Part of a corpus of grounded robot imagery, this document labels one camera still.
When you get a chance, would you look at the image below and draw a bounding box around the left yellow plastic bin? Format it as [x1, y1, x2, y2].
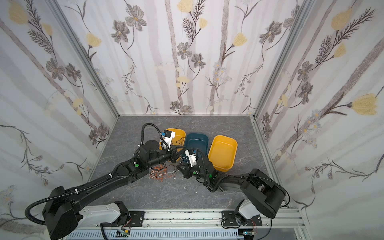
[160, 128, 186, 150]

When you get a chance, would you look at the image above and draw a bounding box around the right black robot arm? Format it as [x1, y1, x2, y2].
[177, 160, 288, 219]

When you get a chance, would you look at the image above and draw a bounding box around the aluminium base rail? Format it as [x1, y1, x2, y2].
[75, 209, 310, 240]

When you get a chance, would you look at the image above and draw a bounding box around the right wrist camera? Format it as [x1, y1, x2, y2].
[185, 149, 197, 167]

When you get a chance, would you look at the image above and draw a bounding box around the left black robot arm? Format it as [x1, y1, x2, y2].
[25, 123, 180, 240]

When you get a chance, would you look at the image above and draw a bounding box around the right yellow plastic bin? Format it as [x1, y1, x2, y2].
[208, 135, 238, 172]

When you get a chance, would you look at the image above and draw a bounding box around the teal plastic bin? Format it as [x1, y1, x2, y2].
[183, 133, 209, 159]

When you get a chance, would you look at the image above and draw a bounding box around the orange cable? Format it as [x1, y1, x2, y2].
[148, 163, 178, 183]

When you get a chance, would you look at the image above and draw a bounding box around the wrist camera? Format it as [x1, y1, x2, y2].
[185, 149, 197, 167]
[161, 130, 176, 151]

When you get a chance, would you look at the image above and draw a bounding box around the white vented cable duct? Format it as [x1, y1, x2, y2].
[67, 229, 244, 240]

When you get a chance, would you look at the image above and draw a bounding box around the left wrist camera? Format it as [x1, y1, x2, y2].
[161, 130, 176, 151]

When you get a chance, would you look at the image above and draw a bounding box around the yellow plastic bin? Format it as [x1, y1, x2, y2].
[208, 135, 238, 172]
[160, 128, 186, 150]

